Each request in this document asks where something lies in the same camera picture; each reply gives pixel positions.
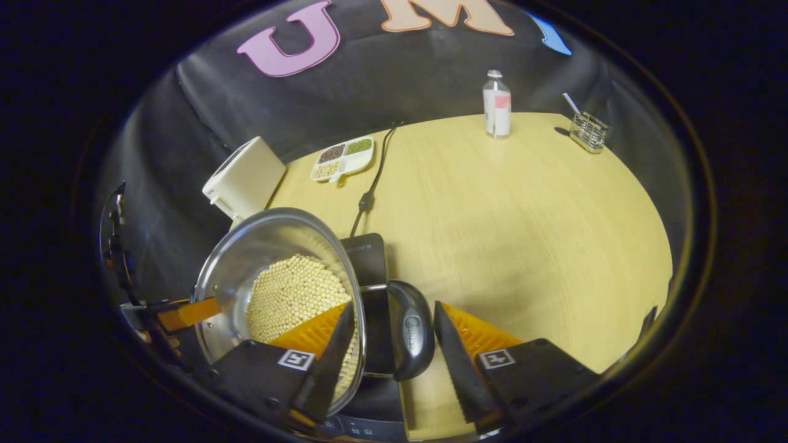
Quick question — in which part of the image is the black power cable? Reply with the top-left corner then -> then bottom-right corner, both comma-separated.
350,121 -> 401,237

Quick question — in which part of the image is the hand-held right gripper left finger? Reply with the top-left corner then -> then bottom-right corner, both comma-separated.
209,301 -> 358,428

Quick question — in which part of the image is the heap of yellow soybeans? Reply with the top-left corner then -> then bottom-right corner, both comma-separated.
245,254 -> 359,397

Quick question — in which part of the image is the white divided dish of beans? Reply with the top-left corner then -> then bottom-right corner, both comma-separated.
310,137 -> 375,185

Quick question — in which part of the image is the white toaster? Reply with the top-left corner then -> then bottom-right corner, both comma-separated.
202,136 -> 287,223

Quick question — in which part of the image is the black induction cooktop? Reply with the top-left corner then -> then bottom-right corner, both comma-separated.
320,233 -> 410,442

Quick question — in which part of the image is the clear bottle with pink label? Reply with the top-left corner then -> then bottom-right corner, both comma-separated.
483,70 -> 512,140

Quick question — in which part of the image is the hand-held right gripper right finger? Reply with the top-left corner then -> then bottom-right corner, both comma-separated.
433,300 -> 601,434

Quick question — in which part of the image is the steel pot with black handle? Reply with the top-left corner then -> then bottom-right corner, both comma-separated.
192,207 -> 436,419

